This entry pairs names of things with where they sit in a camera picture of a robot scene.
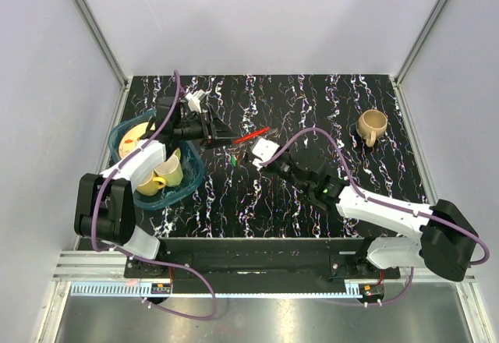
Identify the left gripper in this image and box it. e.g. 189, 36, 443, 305
175, 106, 239, 150

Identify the metal key holder red handle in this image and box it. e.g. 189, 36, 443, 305
232, 126, 271, 144

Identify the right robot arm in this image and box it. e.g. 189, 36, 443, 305
257, 152, 478, 282

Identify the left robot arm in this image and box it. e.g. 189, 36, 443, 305
74, 96, 238, 278

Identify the teal plastic container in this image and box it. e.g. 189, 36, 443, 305
108, 109, 205, 210

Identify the yellow-green mug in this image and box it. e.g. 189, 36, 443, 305
153, 154, 183, 188

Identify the painted round plate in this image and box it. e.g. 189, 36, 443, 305
118, 122, 149, 159

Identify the beige ceramic mug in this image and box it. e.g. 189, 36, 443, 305
356, 109, 388, 147

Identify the black base bar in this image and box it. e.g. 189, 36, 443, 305
124, 236, 402, 281

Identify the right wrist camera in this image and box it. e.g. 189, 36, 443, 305
249, 136, 280, 170

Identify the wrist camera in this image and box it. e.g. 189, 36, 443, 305
185, 90, 207, 113
249, 136, 280, 170

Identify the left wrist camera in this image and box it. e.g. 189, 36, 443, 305
185, 90, 207, 113

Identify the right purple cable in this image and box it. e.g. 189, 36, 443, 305
259, 126, 490, 308

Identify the purple cable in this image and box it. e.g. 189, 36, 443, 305
259, 126, 490, 308
90, 69, 219, 320

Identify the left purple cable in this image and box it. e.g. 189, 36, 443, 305
90, 69, 219, 320

